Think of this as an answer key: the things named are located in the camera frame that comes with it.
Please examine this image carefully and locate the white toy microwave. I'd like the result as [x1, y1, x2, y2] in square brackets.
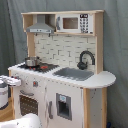
[56, 14, 93, 34]

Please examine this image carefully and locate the white cabinet door with dispenser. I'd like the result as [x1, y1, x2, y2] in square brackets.
[47, 83, 82, 128]

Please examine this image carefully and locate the grey toy sink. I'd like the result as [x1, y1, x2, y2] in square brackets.
[54, 67, 94, 81]

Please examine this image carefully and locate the red right stove knob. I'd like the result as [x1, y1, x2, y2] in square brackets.
[33, 81, 38, 87]

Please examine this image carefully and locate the steel toy pot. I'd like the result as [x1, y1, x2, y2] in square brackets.
[25, 56, 41, 67]

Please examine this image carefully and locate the wooden toy kitchen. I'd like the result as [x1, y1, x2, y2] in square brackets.
[9, 10, 116, 128]

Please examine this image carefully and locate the black toy stovetop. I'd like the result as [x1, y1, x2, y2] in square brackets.
[21, 63, 57, 73]

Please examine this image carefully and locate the black toy faucet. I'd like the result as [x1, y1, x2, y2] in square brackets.
[76, 50, 96, 71]

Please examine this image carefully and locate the white oven door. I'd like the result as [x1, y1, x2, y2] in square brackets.
[19, 90, 38, 116]

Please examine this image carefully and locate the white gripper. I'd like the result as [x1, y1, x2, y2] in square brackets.
[0, 75, 21, 86]

